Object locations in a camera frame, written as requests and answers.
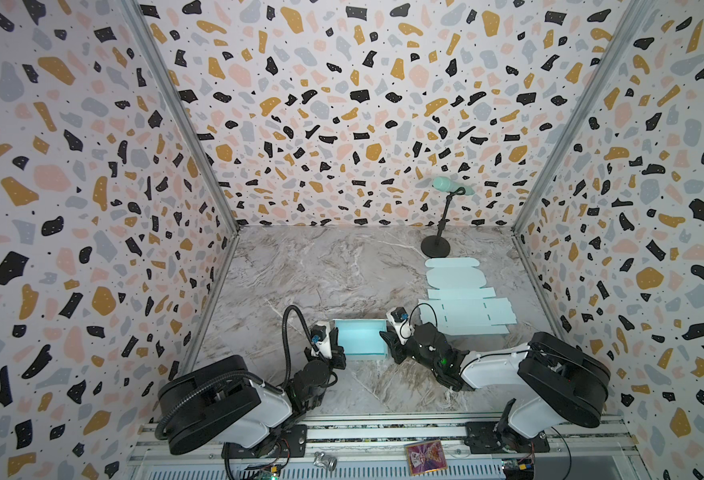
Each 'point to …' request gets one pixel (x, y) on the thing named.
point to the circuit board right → (518, 469)
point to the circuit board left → (272, 473)
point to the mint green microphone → (444, 184)
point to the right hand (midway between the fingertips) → (382, 328)
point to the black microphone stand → (437, 246)
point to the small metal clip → (328, 462)
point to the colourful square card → (425, 456)
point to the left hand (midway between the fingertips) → (344, 328)
